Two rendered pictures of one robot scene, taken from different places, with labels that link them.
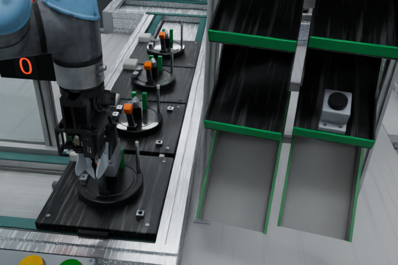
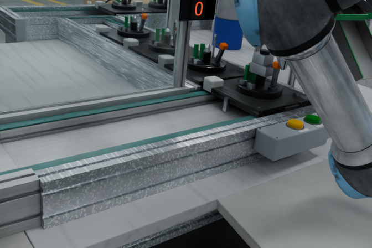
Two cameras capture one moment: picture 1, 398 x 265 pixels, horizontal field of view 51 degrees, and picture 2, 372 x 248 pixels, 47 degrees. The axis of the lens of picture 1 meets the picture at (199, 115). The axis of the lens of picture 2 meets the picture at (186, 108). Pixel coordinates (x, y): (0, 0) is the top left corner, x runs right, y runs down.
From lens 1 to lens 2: 1.20 m
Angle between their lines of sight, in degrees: 39
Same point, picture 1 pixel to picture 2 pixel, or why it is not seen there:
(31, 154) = (172, 96)
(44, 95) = (187, 39)
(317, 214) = (363, 69)
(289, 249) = not seen: hidden behind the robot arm
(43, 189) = (206, 113)
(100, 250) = (305, 112)
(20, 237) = (263, 120)
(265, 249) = not seen: hidden behind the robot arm
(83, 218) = (276, 103)
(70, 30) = not seen: outside the picture
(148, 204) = (289, 91)
